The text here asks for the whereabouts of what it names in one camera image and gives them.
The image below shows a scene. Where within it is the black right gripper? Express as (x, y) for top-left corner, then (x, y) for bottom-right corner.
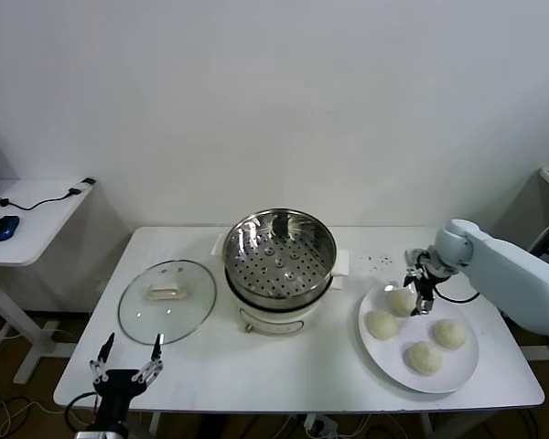
(404, 249), (458, 316)

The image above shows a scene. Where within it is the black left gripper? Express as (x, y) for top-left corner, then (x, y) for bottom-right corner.
(89, 332), (165, 425)

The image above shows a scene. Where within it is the white steamed baozi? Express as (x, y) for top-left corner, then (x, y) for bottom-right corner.
(388, 288), (416, 317)
(364, 310), (400, 342)
(402, 341), (444, 378)
(433, 318), (468, 351)

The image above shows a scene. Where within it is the round glass pot lid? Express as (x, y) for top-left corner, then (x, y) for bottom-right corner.
(117, 259), (218, 346)

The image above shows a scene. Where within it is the stainless steel steamer basket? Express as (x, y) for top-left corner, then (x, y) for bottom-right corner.
(222, 208), (339, 310)

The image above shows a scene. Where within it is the large white plate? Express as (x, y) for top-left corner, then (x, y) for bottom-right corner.
(358, 283), (480, 394)

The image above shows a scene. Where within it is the white electric cooker pot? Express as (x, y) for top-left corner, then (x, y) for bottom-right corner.
(210, 232), (351, 337)

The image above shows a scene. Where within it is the blue computer mouse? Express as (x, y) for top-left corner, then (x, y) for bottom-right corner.
(0, 215), (21, 242)

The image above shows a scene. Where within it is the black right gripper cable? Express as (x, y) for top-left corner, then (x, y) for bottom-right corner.
(432, 273), (481, 304)

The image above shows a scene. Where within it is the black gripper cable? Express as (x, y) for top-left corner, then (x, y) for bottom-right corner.
(64, 391), (102, 434)
(432, 273), (481, 304)

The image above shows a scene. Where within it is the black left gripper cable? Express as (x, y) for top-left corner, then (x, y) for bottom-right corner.
(64, 391), (102, 434)

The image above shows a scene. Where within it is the black power adapter cable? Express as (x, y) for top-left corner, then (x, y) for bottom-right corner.
(528, 214), (549, 257)

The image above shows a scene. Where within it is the black cable with adapter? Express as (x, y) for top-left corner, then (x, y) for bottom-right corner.
(0, 177), (96, 212)

